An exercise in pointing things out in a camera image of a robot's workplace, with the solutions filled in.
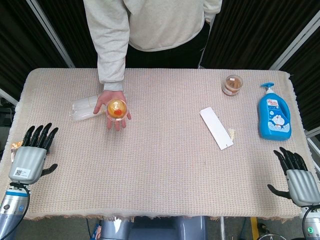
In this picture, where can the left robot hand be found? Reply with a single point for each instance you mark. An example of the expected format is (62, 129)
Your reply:
(28, 157)

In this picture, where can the person's bare hand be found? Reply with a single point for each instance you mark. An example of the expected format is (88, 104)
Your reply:
(110, 105)

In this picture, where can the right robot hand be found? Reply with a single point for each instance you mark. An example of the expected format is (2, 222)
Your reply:
(298, 185)

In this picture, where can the clear cup with orange fruit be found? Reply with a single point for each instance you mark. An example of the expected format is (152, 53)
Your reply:
(116, 110)

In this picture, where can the person's grey sleeved forearm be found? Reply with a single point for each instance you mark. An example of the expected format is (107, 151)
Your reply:
(107, 47)

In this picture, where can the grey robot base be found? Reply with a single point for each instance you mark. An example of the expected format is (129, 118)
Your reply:
(155, 228)

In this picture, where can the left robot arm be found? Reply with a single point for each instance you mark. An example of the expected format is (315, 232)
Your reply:
(12, 210)

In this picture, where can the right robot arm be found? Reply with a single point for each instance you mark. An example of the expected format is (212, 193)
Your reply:
(311, 222)

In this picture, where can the shiny orange snack wrapper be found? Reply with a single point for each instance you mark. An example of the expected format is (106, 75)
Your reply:
(17, 145)

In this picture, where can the clear plastic bottle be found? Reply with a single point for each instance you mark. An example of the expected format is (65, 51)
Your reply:
(83, 110)

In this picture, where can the beige woven tablecloth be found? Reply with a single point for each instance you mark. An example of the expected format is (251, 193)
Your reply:
(155, 150)

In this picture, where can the blue pump detergent bottle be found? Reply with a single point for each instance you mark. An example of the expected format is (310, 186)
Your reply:
(274, 117)

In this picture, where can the small beige wrapper piece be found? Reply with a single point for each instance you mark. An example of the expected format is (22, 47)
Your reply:
(232, 133)

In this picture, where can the person's torso in grey sweatshirt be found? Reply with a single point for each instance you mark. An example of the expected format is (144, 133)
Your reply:
(165, 23)

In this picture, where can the white flat cardboard box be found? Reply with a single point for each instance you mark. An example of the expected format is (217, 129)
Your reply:
(216, 128)

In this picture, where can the round clear jar brown snacks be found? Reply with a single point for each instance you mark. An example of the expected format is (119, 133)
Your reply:
(232, 85)

